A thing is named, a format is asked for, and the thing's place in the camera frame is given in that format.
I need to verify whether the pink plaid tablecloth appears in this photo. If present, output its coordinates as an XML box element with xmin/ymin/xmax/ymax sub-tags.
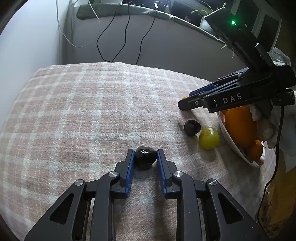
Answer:
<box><xmin>1</xmin><ymin>63</ymin><xmax>275</xmax><ymax>240</ymax></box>

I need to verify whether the green plum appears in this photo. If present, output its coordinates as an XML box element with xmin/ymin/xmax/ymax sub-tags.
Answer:
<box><xmin>199</xmin><ymin>127</ymin><xmax>220</xmax><ymax>150</ymax></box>

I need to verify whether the large smooth orange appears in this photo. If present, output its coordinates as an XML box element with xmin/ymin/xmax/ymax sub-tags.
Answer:
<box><xmin>225</xmin><ymin>106</ymin><xmax>257</xmax><ymax>148</ymax></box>

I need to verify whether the dark plum on cloth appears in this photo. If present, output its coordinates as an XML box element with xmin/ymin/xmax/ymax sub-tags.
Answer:
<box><xmin>184</xmin><ymin>120</ymin><xmax>201</xmax><ymax>137</ymax></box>

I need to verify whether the black cable left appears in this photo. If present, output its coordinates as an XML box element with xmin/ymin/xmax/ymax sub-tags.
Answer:
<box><xmin>96</xmin><ymin>2</ymin><xmax>131</xmax><ymax>63</ymax></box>

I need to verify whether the potted spider plant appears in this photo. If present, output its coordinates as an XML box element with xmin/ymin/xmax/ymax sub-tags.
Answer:
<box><xmin>190</xmin><ymin>1</ymin><xmax>234</xmax><ymax>56</ymax></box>

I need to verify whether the dark plum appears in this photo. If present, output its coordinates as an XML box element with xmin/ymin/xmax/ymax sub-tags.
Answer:
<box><xmin>184</xmin><ymin>120</ymin><xmax>201</xmax><ymax>137</ymax></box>
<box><xmin>133</xmin><ymin>146</ymin><xmax>157</xmax><ymax>170</ymax></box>

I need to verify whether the small tangerine front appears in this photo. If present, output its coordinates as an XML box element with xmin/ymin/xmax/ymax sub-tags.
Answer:
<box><xmin>244</xmin><ymin>140</ymin><xmax>263</xmax><ymax>162</ymax></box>

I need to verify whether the black cable right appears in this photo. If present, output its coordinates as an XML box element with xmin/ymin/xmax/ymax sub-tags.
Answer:
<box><xmin>135</xmin><ymin>4</ymin><xmax>158</xmax><ymax>65</ymax></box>

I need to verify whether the white floral plate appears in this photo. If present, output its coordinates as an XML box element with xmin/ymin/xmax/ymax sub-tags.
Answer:
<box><xmin>216</xmin><ymin>112</ymin><xmax>265</xmax><ymax>168</ymax></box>

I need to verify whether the black cable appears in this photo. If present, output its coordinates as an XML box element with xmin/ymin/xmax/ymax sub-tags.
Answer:
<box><xmin>135</xmin><ymin>4</ymin><xmax>158</xmax><ymax>65</ymax></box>
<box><xmin>96</xmin><ymin>2</ymin><xmax>131</xmax><ymax>63</ymax></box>

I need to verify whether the white cable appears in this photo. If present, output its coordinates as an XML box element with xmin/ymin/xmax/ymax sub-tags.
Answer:
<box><xmin>55</xmin><ymin>0</ymin><xmax>101</xmax><ymax>49</ymax></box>

